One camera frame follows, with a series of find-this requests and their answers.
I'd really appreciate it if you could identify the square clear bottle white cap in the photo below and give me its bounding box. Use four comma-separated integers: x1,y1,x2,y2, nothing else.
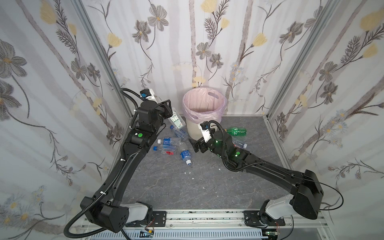
169,107,186,129

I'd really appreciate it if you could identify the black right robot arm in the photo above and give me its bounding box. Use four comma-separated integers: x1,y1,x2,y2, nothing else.
189,120,337,228

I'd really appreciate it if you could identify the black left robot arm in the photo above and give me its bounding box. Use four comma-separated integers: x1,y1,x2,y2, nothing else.
64,88,173,239

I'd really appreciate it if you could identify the cream plastic waste bin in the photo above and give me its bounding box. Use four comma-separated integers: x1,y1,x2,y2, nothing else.
186,117,217,140

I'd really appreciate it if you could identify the blue cap bottle near bin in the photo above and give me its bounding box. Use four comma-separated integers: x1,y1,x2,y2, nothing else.
170,125,189,142

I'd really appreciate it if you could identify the pink bin liner bag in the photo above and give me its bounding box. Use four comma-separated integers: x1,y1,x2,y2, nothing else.
182,88,228,124

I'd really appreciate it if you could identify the green bottle yellow cap right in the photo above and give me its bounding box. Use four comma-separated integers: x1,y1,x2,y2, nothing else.
225,127,247,136

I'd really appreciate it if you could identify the clear crushed bottle white cap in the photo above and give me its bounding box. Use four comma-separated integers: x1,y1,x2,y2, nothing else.
232,139,248,149

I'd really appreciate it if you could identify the blue label bottle white cap left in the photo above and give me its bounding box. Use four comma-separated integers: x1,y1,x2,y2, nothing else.
157,137,182,147

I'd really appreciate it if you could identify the clear bottle blue cap left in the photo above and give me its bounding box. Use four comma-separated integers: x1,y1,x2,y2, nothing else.
153,145,177,152

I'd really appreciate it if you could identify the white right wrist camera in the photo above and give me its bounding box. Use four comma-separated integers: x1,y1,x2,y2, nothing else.
199,121,212,143

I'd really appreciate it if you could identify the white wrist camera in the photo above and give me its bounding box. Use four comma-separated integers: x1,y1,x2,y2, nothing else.
140,89,158,103
199,121,212,143

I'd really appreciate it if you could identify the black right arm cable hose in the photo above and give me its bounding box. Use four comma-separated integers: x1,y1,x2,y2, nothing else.
206,119,232,157

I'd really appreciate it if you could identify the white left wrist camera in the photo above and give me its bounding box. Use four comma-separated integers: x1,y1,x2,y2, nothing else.
140,89,158,103

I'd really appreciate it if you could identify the white slotted cable duct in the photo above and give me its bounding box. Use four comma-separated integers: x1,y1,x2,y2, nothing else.
89,229,265,240

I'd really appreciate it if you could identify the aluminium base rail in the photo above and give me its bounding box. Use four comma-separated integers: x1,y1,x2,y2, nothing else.
90,209,334,240

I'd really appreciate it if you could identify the black corrugated cable hose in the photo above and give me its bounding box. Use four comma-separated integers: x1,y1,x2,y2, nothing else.
63,87,142,239

